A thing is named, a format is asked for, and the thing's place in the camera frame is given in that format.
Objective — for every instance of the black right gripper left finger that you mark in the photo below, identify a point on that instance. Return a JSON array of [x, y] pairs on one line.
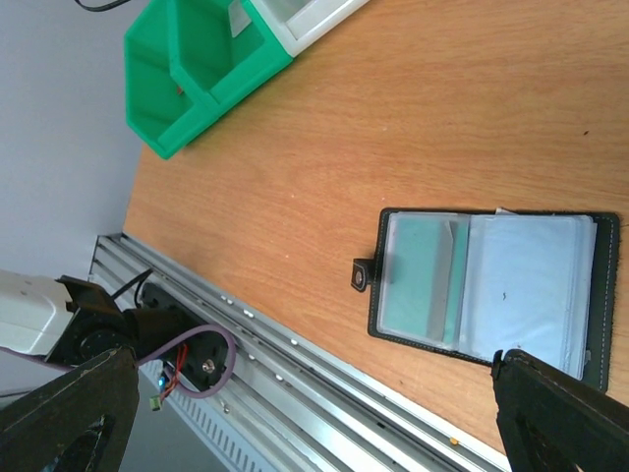
[[80, 421]]

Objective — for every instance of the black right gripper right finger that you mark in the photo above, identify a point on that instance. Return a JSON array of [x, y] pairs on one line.
[[549, 421]]

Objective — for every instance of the black card holder wallet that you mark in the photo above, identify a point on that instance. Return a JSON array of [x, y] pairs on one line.
[[542, 281]]

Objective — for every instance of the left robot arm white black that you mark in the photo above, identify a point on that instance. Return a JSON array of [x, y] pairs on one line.
[[67, 321]]

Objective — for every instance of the grey card in green bin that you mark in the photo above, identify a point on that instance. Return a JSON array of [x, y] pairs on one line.
[[239, 19]]

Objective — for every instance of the left small circuit board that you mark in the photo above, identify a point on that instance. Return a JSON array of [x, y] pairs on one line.
[[166, 383]]

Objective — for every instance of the green plastic sorting bin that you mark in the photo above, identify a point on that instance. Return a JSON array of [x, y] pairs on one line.
[[184, 70]]

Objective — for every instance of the white translucent plastic bin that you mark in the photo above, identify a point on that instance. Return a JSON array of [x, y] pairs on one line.
[[299, 24]]

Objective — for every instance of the grey slotted cable duct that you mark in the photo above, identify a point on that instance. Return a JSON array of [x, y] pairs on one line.
[[168, 440]]

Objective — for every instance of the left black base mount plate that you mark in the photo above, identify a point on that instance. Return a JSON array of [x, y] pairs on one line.
[[196, 344]]

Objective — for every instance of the aluminium rail front frame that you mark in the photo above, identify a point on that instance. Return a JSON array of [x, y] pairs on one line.
[[298, 407]]

